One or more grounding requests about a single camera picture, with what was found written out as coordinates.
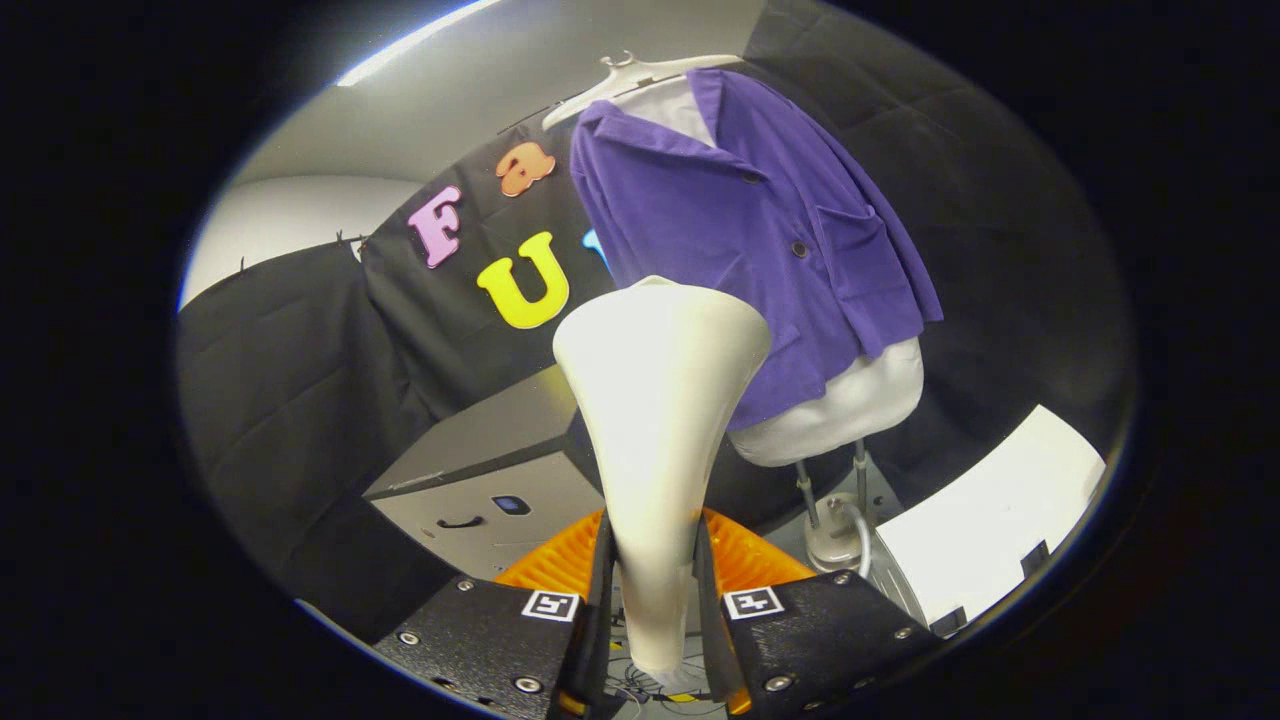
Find white clothes hanger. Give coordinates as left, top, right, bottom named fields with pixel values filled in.
left=541, top=50, right=746, bottom=131

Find grey drawer cabinet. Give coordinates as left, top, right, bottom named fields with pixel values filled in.
left=362, top=362, right=611, bottom=581

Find white flat panel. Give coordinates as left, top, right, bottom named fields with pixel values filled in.
left=873, top=404, right=1106, bottom=638

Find black backdrop cloth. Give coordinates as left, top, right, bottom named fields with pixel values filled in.
left=175, top=0, right=1141, bottom=646

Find white garment steamer head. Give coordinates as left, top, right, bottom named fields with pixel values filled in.
left=552, top=276, right=773, bottom=676

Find grey ribbed plate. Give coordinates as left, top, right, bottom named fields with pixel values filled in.
left=868, top=555, right=936, bottom=629

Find black floor cables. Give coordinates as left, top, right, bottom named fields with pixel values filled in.
left=605, top=655, right=726, bottom=716

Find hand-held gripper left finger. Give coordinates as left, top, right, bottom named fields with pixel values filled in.
left=372, top=508, right=613, bottom=720

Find garment steamer base with pole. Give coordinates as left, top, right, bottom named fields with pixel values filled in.
left=795, top=440, right=876, bottom=573

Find white mannequin torso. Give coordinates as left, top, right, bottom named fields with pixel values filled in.
left=615, top=80, right=926, bottom=468

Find purple corduroy jacket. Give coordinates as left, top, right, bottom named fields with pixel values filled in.
left=570, top=68, right=944, bottom=433

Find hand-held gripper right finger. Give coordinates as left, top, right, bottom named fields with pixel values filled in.
left=695, top=508, right=943, bottom=719

